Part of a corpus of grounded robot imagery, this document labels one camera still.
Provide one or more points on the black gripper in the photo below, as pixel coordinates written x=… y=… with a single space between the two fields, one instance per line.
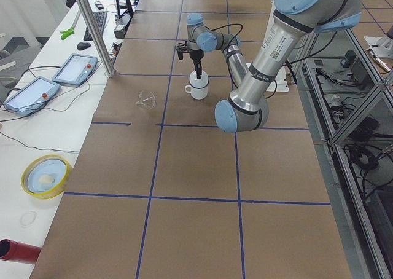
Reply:
x=195 y=56

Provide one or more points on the white ceramic lid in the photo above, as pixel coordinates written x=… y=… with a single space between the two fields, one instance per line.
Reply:
x=198 y=83

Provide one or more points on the clear glass funnel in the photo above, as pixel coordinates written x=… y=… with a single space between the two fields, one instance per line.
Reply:
x=146 y=99

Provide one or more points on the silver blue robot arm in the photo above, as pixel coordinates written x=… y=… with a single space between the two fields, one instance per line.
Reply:
x=246 y=108

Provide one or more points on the white enamel mug blue rim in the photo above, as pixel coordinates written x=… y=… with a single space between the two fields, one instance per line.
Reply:
x=195 y=93

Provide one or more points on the black computer mouse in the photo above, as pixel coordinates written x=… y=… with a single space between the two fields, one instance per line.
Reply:
x=83 y=45

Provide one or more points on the far grey teach pendant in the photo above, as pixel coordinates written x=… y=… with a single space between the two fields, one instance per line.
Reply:
x=76 y=70

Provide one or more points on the grey teach pendant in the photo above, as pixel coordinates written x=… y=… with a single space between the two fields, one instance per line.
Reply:
x=76 y=70
x=32 y=97

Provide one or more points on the near grey teach pendant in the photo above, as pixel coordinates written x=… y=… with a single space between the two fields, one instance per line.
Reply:
x=32 y=97

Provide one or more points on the light blue plate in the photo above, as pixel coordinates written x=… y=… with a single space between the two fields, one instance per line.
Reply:
x=46 y=175

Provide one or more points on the yellow tape roll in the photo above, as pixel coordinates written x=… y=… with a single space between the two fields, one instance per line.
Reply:
x=57 y=190

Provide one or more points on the red cylinder tube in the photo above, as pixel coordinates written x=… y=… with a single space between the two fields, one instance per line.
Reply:
x=19 y=252

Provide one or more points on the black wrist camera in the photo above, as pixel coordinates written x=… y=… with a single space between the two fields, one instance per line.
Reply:
x=181 y=49

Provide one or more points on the green handled tool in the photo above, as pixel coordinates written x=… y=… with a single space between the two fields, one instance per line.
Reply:
x=70 y=31

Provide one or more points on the aluminium frame post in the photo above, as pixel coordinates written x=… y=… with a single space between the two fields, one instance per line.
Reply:
x=92 y=26

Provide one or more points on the aluminium side frame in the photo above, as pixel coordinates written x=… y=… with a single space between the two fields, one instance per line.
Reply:
x=346 y=86

